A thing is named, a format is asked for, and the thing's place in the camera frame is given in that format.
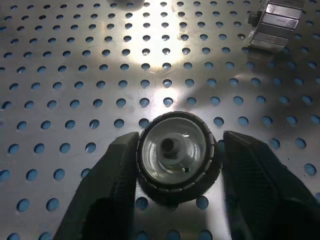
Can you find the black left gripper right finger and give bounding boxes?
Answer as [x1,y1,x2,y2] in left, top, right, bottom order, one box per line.
[221,130,320,240]

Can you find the small metal roller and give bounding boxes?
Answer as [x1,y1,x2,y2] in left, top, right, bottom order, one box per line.
[247,0,305,55]
[136,110,223,208]

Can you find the perforated steel tray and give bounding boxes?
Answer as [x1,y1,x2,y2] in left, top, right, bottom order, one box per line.
[0,0,320,240]

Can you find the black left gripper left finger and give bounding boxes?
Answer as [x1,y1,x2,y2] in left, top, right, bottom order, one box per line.
[53,131,140,240]

